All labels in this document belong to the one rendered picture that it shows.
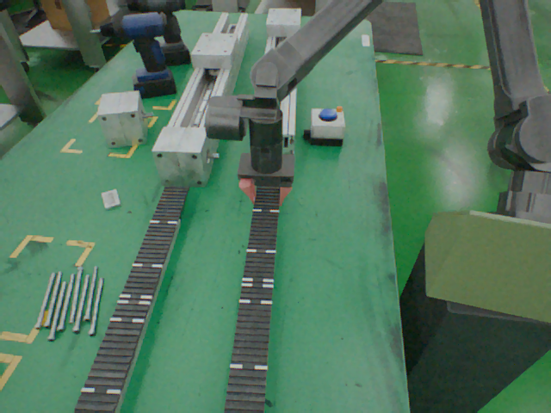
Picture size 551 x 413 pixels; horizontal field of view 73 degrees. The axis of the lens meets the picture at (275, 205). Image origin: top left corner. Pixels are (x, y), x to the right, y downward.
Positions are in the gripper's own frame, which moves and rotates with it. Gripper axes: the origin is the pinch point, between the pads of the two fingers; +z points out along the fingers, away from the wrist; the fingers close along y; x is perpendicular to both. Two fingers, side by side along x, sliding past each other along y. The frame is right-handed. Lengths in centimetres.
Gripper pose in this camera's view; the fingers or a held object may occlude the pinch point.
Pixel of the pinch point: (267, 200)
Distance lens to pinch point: 74.5
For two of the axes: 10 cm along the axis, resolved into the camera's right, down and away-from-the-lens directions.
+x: -0.6, 7.0, -7.1
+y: -10.0, -0.5, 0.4
